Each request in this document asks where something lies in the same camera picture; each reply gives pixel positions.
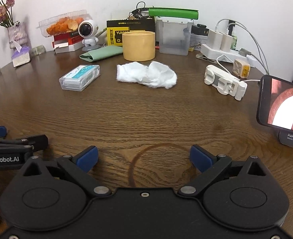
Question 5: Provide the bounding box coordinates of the white astronaut figure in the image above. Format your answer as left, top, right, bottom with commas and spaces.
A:
78, 20, 99, 51

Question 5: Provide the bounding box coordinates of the clear pack of wipes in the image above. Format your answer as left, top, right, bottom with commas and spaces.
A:
59, 65, 101, 92

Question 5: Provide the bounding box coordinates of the grey charging cable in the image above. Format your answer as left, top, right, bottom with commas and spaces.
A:
226, 21, 270, 75

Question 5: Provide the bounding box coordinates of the white flat box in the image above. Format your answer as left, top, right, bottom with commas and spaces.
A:
52, 41, 85, 54

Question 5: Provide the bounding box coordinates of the clear plastic container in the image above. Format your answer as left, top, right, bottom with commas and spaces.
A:
156, 16, 194, 55

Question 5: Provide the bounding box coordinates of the black yellow carton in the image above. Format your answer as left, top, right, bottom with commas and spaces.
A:
106, 17, 155, 47

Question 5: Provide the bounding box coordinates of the white yellow cube adapter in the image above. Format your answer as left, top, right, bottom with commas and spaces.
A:
232, 58, 251, 78

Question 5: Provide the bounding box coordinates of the yellow mug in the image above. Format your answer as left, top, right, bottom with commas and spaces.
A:
122, 30, 156, 62

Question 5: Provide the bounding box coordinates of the dark phone stand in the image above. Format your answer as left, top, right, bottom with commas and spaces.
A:
278, 128, 293, 148

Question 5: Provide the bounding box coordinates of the small black device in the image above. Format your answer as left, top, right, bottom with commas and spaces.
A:
197, 24, 209, 36

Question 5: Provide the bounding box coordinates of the purple tissue pack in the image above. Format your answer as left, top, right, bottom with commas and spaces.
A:
11, 43, 32, 68

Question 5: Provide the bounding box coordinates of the white tissue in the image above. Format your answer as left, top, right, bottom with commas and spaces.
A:
116, 61, 178, 89

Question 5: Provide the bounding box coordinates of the black smartphone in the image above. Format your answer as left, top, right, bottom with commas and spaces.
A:
257, 75, 293, 133

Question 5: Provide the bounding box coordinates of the small white charger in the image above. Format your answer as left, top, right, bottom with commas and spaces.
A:
221, 34, 234, 53

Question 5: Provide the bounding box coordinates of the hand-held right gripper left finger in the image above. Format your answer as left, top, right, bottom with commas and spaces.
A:
18, 145, 112, 198

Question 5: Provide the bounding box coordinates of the white folding phone holder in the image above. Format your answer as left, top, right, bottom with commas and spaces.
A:
204, 65, 248, 101

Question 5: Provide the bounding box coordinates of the white charging cable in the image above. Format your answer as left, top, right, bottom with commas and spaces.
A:
214, 19, 230, 31

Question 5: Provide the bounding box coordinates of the white power strip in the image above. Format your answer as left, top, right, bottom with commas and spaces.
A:
201, 43, 259, 68

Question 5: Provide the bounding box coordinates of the green foam roll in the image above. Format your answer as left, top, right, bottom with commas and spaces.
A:
148, 7, 199, 20

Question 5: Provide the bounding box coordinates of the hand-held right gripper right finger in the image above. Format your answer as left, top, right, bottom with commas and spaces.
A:
178, 144, 272, 198

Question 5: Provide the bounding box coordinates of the purple white textured vase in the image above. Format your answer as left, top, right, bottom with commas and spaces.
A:
7, 21, 29, 49

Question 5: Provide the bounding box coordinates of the folded green cloth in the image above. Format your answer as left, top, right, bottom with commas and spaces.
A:
79, 45, 124, 62

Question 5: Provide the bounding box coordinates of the clear clamshell with orange peels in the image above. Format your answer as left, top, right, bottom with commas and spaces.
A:
38, 10, 91, 38

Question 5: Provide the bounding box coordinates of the red flat box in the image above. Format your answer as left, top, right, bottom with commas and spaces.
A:
53, 33, 83, 44

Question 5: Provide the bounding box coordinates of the large white charger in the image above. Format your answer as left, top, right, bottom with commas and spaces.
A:
207, 29, 223, 53

